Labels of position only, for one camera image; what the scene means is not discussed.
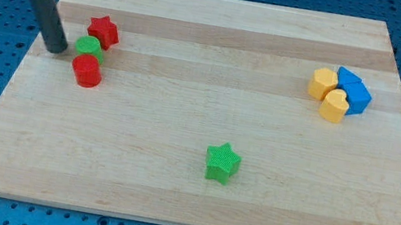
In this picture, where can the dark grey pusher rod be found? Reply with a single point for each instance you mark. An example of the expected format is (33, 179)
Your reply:
(50, 25)

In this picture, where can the green circle block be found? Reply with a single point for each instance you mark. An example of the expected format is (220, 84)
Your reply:
(89, 45)

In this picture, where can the red circle block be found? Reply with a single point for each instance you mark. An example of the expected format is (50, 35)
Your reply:
(86, 69)

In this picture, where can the red star block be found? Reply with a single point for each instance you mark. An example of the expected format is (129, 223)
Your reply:
(104, 30)

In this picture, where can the green star block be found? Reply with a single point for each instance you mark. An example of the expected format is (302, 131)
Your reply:
(221, 163)

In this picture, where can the wooden board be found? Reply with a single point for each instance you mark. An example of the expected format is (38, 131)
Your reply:
(188, 74)

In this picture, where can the yellow hexagon block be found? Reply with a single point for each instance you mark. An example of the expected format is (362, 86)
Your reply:
(322, 82)

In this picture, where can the yellow heart block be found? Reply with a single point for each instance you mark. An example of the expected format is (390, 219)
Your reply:
(334, 106)

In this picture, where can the blue triangle block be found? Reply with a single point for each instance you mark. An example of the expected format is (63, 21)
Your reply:
(345, 76)

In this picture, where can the blue cube block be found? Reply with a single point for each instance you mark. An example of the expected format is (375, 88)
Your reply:
(358, 97)

